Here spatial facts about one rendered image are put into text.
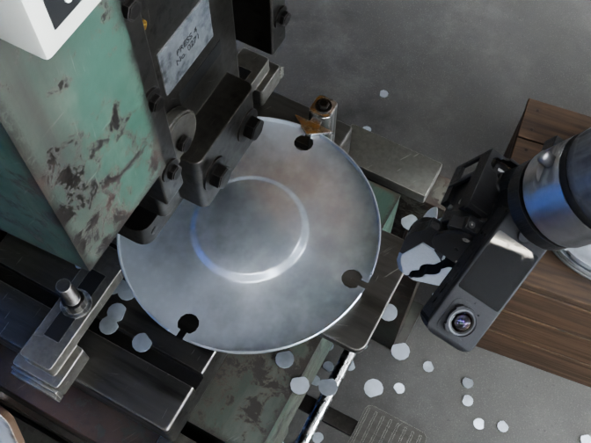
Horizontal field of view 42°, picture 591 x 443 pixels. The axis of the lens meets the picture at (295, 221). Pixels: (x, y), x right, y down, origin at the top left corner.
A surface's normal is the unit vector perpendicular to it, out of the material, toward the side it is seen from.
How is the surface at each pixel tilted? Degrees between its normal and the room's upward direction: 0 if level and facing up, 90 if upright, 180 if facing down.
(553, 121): 0
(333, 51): 0
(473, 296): 40
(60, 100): 90
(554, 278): 0
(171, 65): 90
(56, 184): 90
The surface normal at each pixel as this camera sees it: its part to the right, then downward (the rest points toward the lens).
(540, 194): -0.90, 0.12
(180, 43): 0.88, 0.43
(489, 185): 0.38, -0.24
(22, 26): -0.48, 0.78
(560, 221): -0.66, 0.60
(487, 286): 0.09, 0.21
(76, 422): 0.00, -0.45
